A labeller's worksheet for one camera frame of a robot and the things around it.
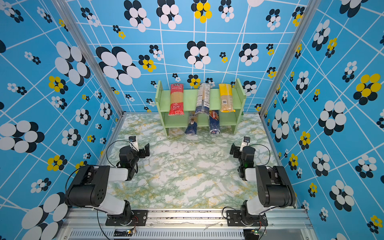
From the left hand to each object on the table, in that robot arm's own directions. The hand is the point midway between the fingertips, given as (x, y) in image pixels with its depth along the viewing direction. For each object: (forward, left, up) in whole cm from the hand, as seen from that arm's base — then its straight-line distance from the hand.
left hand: (142, 143), depth 93 cm
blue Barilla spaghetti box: (+11, -46, +9) cm, 48 cm away
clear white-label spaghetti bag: (+10, -38, +23) cm, 46 cm away
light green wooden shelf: (+16, -55, +5) cm, 58 cm away
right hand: (0, -64, -1) cm, 64 cm away
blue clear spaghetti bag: (+4, -32, +9) cm, 33 cm away
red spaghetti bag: (+10, -23, +23) cm, 34 cm away
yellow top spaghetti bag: (+18, -52, +23) cm, 60 cm away
